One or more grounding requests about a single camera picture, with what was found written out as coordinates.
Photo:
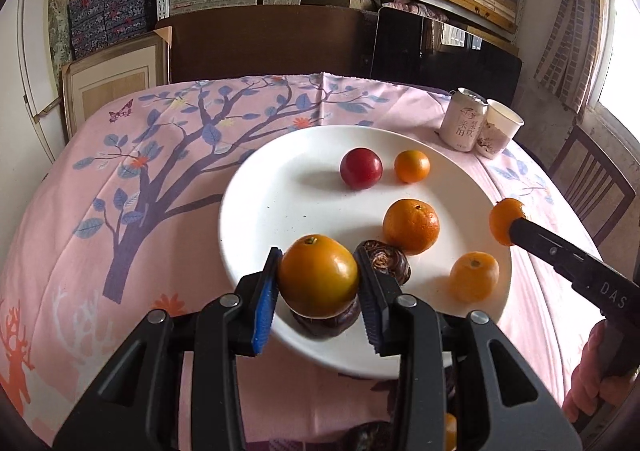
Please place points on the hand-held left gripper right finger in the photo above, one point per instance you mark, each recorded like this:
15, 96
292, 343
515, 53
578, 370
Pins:
369, 303

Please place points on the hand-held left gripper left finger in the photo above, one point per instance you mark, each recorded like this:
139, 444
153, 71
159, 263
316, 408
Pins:
264, 303

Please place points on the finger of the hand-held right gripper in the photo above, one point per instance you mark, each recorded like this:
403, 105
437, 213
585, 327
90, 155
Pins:
542, 241

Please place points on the small mandarin orange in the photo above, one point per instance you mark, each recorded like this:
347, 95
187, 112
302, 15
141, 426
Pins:
501, 221

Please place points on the large greenish orange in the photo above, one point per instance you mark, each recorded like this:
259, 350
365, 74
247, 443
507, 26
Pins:
318, 276

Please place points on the white round plate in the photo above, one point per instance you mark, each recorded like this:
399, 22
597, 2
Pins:
280, 201

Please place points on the person's right hand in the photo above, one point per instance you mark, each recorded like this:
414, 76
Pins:
587, 371

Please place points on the dark brown water chestnut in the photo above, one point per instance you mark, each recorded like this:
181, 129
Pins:
325, 323
392, 263

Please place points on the dark wooden chair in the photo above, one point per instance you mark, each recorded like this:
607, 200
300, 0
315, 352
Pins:
592, 186

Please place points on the oval yellow orange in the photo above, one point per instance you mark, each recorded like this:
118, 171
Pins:
474, 277

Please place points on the large mandarin orange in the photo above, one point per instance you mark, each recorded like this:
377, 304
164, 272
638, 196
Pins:
411, 227

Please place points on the white paper cup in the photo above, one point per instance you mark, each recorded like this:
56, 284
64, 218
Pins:
497, 128

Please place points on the red plum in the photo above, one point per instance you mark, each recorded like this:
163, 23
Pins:
361, 168

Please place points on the white drink can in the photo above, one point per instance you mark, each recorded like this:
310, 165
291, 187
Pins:
461, 123

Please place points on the small round orange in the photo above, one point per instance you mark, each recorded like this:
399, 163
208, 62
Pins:
412, 166

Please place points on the orange fruit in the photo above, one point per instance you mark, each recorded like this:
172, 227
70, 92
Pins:
451, 431

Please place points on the pink tree print tablecloth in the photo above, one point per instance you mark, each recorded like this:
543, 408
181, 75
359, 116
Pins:
125, 241

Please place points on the black panel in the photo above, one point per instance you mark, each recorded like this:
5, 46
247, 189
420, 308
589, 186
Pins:
440, 56

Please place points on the brick pattern curtain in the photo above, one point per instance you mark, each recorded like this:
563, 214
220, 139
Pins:
572, 31

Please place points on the framed picture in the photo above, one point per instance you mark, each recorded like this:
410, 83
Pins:
112, 81

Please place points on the stack of blue patterned boxes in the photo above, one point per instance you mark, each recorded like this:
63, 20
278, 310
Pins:
110, 16

